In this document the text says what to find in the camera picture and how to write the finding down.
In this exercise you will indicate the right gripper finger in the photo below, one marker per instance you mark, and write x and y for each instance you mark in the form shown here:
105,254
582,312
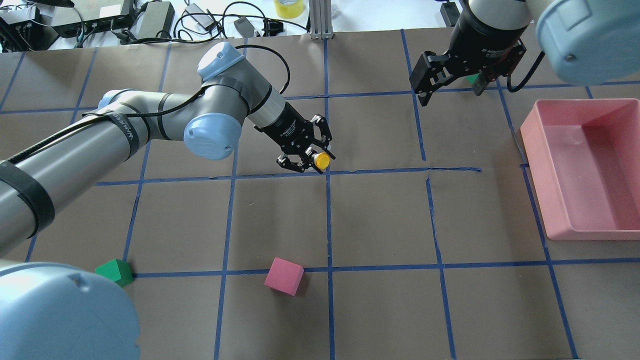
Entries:
430,73
480,84

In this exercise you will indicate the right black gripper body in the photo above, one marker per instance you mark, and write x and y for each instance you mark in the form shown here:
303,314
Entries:
481,36

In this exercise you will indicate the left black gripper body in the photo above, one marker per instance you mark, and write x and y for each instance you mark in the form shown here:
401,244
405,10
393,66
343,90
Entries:
287,126

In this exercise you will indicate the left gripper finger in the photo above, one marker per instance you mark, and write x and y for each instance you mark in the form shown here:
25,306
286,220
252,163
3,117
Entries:
306,162
319,131

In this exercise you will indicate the yellow push button switch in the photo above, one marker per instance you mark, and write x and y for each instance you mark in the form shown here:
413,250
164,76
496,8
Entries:
320,161

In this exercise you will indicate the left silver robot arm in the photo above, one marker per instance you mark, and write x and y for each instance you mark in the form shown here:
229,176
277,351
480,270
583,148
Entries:
55,311

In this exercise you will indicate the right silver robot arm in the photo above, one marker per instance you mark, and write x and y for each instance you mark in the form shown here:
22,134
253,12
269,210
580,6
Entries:
587,42

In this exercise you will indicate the green foam cube far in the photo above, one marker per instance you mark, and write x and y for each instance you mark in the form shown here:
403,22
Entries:
472,78

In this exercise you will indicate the green foam cube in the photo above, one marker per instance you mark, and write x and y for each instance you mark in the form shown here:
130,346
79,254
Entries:
117,271
472,78

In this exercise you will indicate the yellow tape roll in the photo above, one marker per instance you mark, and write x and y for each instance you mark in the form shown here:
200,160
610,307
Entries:
289,9

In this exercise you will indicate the pink foam cube centre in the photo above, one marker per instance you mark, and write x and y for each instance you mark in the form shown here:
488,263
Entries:
284,276

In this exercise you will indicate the pink plastic bin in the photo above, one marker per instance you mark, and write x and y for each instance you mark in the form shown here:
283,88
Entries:
584,157

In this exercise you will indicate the black power adapter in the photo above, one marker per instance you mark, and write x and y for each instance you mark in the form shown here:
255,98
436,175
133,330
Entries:
156,19

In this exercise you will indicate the green foam cube centre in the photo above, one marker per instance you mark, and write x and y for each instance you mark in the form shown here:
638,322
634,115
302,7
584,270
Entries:
117,271

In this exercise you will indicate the aluminium frame post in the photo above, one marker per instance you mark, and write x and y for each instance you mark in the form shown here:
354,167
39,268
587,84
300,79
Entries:
320,16

